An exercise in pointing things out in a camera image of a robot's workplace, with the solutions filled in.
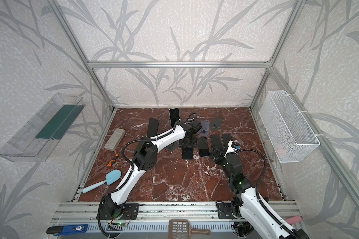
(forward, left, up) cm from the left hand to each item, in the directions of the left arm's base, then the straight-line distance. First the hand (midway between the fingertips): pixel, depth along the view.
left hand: (193, 144), depth 98 cm
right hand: (-7, -13, +13) cm, 20 cm away
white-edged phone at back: (+26, +14, -1) cm, 30 cm away
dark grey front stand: (+15, -17, +3) cm, 22 cm away
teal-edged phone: (-1, -7, -1) cm, 7 cm away
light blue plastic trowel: (-22, +47, -1) cm, 52 cm away
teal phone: (+6, -23, -2) cm, 24 cm away
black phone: (+6, +26, +10) cm, 28 cm away
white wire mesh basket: (-14, -40, +35) cm, 55 cm away
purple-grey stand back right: (+9, -8, +6) cm, 14 cm away
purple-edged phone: (+2, -16, 0) cm, 16 cm away
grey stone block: (+1, +52, +2) cm, 52 cm away
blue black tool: (-46, +57, +3) cm, 74 cm away
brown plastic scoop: (-45, +6, 0) cm, 46 cm away
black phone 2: (-8, +3, +2) cm, 9 cm away
